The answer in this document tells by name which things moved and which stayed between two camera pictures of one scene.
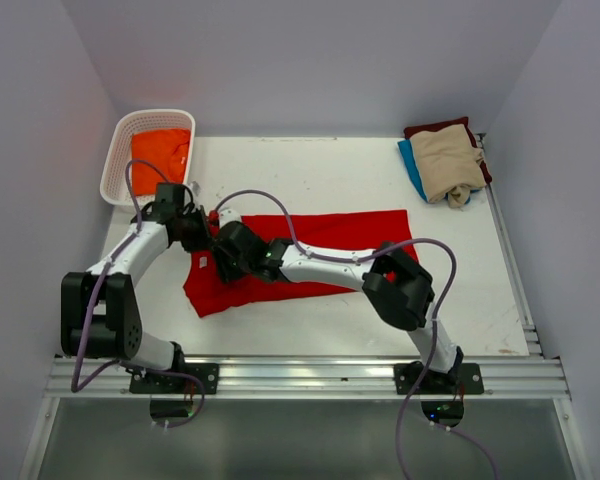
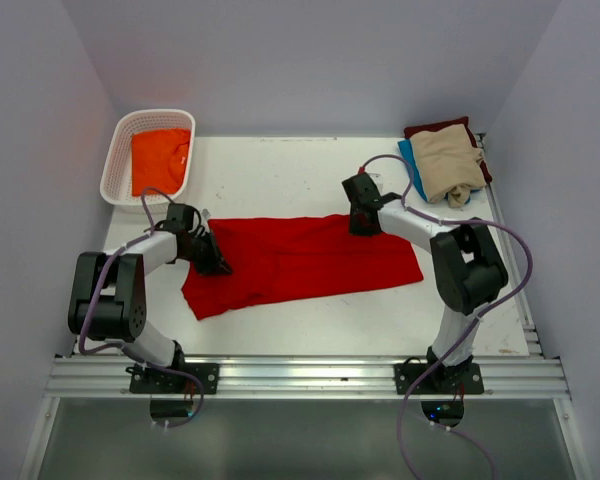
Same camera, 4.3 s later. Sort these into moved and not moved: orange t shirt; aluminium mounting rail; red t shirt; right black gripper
Moved: right black gripper
Not moved: red t shirt; orange t shirt; aluminium mounting rail
